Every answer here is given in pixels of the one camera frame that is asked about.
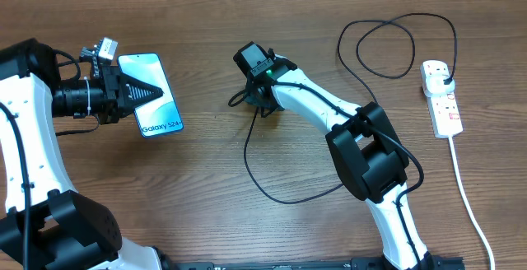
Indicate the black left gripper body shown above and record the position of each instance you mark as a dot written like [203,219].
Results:
[109,112]

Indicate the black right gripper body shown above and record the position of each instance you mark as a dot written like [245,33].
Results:
[251,99]

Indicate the blue Galaxy smartphone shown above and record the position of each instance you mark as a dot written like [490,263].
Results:
[161,115]

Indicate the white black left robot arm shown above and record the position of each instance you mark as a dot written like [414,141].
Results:
[49,224]

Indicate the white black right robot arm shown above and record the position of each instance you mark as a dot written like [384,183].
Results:
[367,154]

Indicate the white charger plug adapter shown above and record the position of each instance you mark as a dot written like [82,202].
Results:
[437,85]

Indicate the white power strip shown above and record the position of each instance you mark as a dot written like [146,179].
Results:
[443,110]

